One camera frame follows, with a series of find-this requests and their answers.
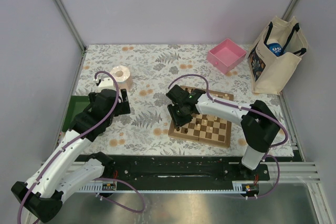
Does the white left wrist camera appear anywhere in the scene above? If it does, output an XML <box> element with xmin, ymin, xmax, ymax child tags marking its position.
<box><xmin>95</xmin><ymin>77</ymin><xmax>116</xmax><ymax>92</ymax></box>

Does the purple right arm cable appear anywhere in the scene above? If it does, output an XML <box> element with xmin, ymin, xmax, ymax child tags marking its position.
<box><xmin>167</xmin><ymin>74</ymin><xmax>289</xmax><ymax>156</ymax></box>

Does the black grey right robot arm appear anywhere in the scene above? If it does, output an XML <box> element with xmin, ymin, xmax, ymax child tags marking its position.
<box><xmin>166</xmin><ymin>85</ymin><xmax>280</xmax><ymax>180</ymax></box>

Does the cream canvas tote bag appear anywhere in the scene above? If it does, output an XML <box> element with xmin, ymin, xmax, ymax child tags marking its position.
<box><xmin>248</xmin><ymin>17</ymin><xmax>308</xmax><ymax>94</ymax></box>

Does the floral table mat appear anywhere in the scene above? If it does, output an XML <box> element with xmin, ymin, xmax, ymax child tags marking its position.
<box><xmin>73</xmin><ymin>45</ymin><xmax>284</xmax><ymax>156</ymax></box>

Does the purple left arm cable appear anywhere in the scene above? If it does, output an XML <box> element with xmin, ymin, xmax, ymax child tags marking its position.
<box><xmin>17</xmin><ymin>71</ymin><xmax>123</xmax><ymax>224</ymax></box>

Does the peach toilet paper roll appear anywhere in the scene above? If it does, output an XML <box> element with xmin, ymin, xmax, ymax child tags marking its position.
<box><xmin>110</xmin><ymin>66</ymin><xmax>133</xmax><ymax>90</ymax></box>

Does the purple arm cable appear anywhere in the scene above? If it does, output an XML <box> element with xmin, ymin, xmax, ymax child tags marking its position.
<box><xmin>17</xmin><ymin>71</ymin><xmax>123</xmax><ymax>224</ymax></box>
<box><xmin>167</xmin><ymin>74</ymin><xmax>289</xmax><ymax>156</ymax></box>

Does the pink open box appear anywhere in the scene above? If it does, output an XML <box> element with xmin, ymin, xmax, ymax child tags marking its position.
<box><xmin>206</xmin><ymin>38</ymin><xmax>246</xmax><ymax>74</ymax></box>

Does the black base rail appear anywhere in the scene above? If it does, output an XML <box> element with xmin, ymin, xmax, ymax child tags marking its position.
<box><xmin>76</xmin><ymin>153</ymin><xmax>271</xmax><ymax>185</ymax></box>

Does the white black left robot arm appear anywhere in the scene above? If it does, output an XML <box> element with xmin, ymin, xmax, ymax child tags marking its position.
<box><xmin>11</xmin><ymin>89</ymin><xmax>130</xmax><ymax>223</ymax></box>

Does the wooden chess board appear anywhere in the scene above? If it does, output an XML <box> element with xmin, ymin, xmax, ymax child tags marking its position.
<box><xmin>168</xmin><ymin>86</ymin><xmax>234</xmax><ymax>147</ymax></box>

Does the blue white bottle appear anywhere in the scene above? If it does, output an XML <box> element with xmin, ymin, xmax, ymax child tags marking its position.
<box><xmin>266</xmin><ymin>39</ymin><xmax>284</xmax><ymax>57</ymax></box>

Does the green open box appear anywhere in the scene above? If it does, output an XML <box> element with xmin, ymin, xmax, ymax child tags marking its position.
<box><xmin>61</xmin><ymin>95</ymin><xmax>90</xmax><ymax>132</ymax></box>

